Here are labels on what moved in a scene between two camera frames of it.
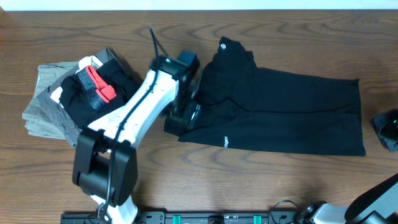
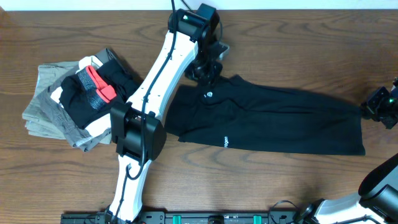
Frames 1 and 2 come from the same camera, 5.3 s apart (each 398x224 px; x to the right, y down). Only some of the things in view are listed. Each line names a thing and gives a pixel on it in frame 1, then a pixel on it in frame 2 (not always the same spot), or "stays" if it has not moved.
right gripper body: x=387 y=127 -> x=382 y=107
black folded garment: x=74 y=101 stays
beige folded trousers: x=38 y=121 stays
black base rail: x=186 y=218 stays
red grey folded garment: x=97 y=93 stays
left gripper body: x=189 y=112 -> x=203 y=72
